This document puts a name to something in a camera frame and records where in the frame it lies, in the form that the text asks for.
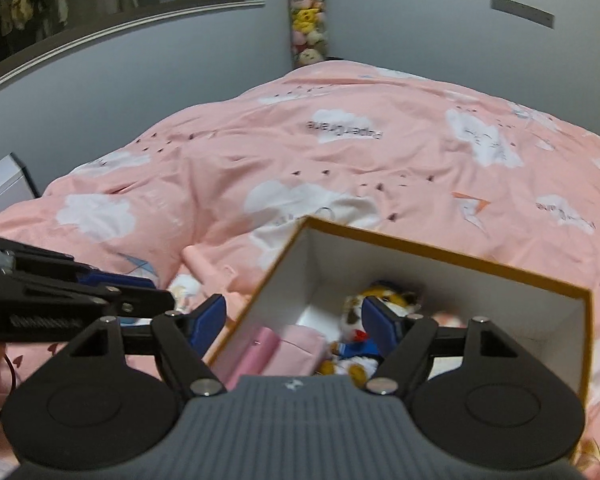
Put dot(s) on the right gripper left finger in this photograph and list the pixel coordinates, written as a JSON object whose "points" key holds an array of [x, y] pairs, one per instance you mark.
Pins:
{"points": [[182, 340]]}

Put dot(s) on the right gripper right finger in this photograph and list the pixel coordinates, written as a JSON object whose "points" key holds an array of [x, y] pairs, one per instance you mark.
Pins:
{"points": [[404, 343]]}

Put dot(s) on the red panda plush toy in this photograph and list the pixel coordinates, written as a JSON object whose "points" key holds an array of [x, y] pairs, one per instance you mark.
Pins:
{"points": [[354, 353]]}

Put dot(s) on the pink pouch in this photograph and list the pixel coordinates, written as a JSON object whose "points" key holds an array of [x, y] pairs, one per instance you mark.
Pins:
{"points": [[300, 350]]}

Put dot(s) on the pink flat holder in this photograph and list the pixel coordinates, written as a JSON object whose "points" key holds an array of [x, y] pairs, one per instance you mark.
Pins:
{"points": [[211, 280]]}

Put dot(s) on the orange cardboard box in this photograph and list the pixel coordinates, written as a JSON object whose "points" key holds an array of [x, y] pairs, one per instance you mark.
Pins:
{"points": [[319, 268]]}

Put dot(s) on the pink cloud-print duvet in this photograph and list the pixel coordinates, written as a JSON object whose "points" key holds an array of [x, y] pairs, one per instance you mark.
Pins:
{"points": [[351, 143]]}

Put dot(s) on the stack of plush toys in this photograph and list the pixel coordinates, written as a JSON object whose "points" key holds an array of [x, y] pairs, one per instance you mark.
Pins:
{"points": [[308, 31]]}

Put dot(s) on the wall vent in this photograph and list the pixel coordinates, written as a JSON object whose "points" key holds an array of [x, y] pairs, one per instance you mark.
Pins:
{"points": [[524, 11]]}

